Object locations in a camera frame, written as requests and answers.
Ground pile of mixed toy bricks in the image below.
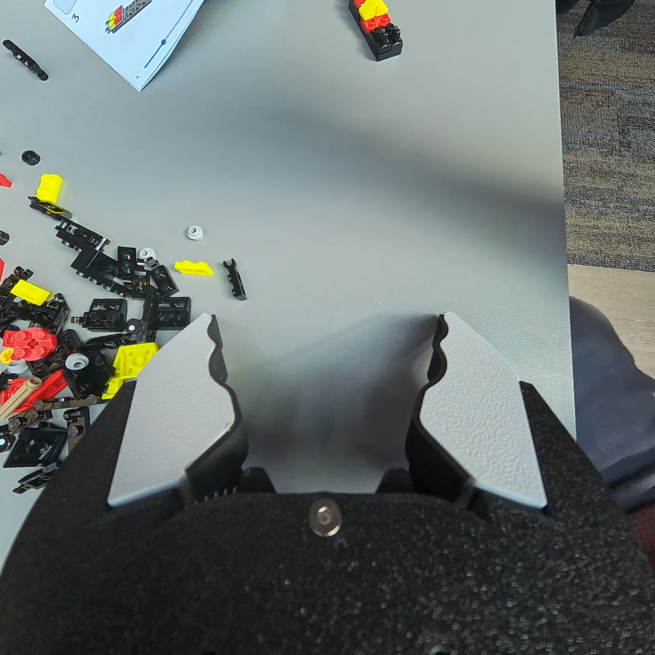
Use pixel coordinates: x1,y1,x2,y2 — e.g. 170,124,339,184
0,217,193,495

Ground black toy clip plate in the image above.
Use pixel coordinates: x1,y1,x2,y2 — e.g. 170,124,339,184
222,258,248,302

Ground person's leg in grey trousers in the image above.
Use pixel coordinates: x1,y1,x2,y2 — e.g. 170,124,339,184
569,297,655,512

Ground dark object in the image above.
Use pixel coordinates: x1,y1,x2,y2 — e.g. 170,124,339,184
555,0,635,38

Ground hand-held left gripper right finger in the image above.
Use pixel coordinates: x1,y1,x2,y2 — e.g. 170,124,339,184
405,311,548,510

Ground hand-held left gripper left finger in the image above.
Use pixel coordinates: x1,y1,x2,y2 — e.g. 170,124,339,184
106,314,250,508

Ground grey desk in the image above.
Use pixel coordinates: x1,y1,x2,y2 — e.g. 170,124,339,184
0,0,578,561

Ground black red yellow brick model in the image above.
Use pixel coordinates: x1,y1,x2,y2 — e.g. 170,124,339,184
348,0,404,62

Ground light blue instruction booklet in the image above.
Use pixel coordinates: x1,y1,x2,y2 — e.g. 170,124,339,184
43,0,205,93

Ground long black toy plate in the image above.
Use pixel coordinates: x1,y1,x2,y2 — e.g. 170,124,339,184
2,39,50,82

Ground black printed toy tile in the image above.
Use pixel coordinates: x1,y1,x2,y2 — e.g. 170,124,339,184
29,196,73,219

